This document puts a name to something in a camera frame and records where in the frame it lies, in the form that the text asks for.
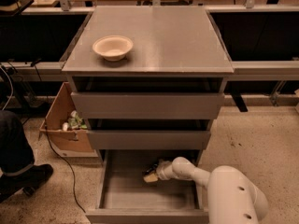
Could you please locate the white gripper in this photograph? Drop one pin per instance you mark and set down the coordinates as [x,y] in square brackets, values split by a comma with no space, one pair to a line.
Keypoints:
[162,171]

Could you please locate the crumpled items in box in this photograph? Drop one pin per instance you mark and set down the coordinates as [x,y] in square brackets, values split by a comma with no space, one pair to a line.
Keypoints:
[74,122]

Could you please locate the grey top drawer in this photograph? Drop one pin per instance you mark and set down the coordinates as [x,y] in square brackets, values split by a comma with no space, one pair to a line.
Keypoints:
[99,105]

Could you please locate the black shoe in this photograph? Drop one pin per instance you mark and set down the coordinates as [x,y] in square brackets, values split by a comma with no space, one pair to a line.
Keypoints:
[29,182]

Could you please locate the person's dark trouser leg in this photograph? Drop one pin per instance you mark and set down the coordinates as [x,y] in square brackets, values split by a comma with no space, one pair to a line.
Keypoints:
[16,155]

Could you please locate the blue silver redbull can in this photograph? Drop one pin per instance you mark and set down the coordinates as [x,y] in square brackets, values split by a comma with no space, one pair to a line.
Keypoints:
[151,170]

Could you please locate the grey drawer cabinet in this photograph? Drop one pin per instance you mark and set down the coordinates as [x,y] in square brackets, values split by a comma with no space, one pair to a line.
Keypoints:
[176,50]

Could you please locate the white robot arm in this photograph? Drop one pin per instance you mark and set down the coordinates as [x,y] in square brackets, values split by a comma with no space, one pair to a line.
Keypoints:
[231,197]

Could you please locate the brown cardboard box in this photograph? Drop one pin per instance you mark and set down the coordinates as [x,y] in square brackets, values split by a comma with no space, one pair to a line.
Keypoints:
[70,143]

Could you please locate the grey open bottom drawer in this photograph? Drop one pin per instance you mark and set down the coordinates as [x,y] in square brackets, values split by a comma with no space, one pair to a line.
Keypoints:
[125,198]

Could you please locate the beige paper bowl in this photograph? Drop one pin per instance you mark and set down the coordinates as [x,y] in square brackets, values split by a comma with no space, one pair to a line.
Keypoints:
[113,48]

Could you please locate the grey middle drawer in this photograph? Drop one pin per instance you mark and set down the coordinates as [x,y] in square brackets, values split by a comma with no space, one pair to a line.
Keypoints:
[147,140]

